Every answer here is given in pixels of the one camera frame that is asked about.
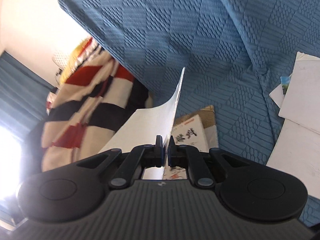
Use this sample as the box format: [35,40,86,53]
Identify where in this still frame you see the photo cover booklet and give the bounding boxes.
[280,75,291,96]

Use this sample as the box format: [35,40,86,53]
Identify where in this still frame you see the blue textured right pillow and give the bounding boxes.
[207,0,320,227]

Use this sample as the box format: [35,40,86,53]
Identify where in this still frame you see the blue window curtain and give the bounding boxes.
[0,52,53,140]

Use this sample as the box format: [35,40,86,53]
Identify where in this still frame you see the beige painting cover book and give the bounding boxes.
[174,105,216,129]

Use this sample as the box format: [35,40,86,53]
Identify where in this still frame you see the thin white flexible booklet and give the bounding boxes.
[98,67,186,181]

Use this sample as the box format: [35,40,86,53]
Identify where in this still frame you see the white paper booklet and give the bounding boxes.
[267,52,319,198]

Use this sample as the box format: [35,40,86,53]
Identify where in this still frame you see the yellow plush item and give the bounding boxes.
[58,36,98,85]

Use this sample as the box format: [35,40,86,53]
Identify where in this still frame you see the blue textured pillow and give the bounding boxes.
[58,0,269,163]
[207,0,320,227]

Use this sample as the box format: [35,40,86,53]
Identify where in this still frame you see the white calligraphy cover book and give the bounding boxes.
[163,114,213,181]

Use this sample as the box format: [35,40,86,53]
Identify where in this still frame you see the red black white striped blanket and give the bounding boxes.
[41,44,152,172]

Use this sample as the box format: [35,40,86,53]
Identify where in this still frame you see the blue textured left pillow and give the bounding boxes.
[58,0,269,163]

